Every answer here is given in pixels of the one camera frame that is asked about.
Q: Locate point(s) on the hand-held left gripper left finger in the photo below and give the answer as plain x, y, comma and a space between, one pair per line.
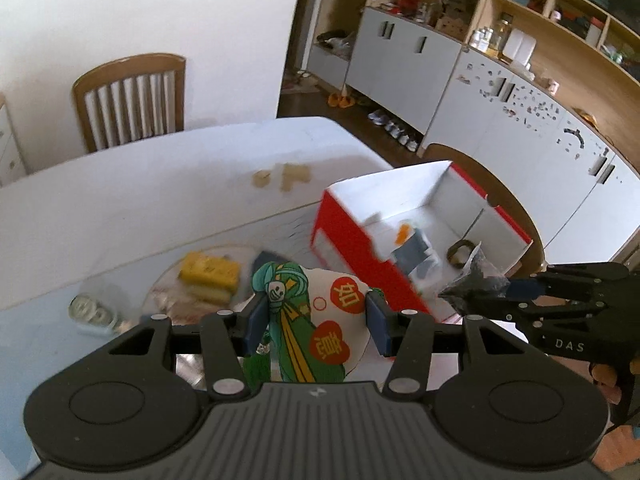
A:
255, 317

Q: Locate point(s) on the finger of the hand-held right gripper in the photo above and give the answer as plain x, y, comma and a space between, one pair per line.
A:
500, 310
525, 289

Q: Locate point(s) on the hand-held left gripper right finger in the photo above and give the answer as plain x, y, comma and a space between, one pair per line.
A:
377, 327

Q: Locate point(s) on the black plastic bag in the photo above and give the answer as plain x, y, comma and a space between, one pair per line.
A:
467, 282

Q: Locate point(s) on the green white snack bag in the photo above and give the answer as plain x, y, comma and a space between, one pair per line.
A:
295, 340

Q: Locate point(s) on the red and white cardboard box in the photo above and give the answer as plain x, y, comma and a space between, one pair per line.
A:
350, 240

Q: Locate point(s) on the person's right hand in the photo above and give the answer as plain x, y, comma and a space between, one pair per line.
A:
607, 377

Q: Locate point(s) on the dark blue patterned fabric piece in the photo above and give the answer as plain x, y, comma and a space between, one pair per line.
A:
272, 259

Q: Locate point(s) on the yellow toy block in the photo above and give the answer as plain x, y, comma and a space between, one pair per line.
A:
210, 270

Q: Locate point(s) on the grey blue item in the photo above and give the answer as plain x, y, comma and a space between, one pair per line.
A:
415, 252

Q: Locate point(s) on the small orange item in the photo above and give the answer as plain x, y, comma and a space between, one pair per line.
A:
402, 234

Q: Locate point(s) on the wooden round-back chair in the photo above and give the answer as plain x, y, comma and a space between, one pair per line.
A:
505, 190

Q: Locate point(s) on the small wooden block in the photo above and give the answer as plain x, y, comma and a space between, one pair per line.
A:
260, 178

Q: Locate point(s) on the brown tape piece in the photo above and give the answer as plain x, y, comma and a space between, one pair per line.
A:
295, 175

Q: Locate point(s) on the white cabinet with stickers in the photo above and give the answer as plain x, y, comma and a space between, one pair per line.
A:
525, 125

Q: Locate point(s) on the white sneaker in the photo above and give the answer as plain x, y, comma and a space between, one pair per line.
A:
395, 128
378, 117
411, 142

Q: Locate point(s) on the orange slipper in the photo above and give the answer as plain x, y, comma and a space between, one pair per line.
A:
346, 102
332, 100

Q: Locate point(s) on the white plastic container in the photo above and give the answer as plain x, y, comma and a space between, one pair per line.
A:
519, 46

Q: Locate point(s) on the glass jar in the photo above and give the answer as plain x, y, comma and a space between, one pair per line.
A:
502, 35

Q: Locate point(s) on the low open shoe shelf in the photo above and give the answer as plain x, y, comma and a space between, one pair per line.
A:
325, 67

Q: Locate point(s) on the white two-door cabinet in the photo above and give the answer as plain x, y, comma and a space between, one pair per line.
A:
395, 60

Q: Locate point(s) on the wooden slat-back chair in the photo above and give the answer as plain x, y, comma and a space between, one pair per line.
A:
82, 110

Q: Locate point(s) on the wooden wall shelf unit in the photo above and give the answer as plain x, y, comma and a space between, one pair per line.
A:
542, 22

